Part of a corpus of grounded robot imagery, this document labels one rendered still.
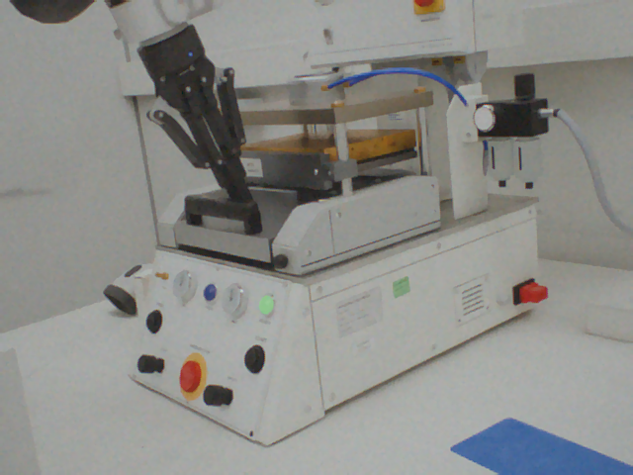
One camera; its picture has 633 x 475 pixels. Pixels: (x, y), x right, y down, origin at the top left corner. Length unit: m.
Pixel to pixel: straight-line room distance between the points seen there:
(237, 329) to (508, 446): 0.34
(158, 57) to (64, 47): 1.56
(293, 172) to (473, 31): 0.31
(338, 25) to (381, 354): 0.53
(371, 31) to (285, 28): 0.77
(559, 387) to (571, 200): 0.57
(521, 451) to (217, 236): 0.45
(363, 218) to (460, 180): 0.20
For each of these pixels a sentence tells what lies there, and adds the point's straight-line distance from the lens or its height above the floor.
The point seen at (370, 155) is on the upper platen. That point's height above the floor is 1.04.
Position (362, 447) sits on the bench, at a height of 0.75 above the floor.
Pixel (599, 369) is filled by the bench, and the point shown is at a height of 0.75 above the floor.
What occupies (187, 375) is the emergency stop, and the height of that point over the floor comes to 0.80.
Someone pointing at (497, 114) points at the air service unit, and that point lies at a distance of 1.04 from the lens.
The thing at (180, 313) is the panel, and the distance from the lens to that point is 1.08.
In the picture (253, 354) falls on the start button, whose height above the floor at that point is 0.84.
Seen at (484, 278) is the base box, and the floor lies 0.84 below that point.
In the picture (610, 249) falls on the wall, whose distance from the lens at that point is 1.49.
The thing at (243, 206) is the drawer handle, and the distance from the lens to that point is 0.95.
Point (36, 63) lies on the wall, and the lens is 2.45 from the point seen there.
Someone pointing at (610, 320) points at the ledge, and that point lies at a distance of 1.15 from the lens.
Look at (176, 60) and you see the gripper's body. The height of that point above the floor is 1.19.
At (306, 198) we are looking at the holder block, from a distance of 1.03.
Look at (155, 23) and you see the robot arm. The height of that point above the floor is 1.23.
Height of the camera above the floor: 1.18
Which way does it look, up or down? 13 degrees down
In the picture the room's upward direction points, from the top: 7 degrees counter-clockwise
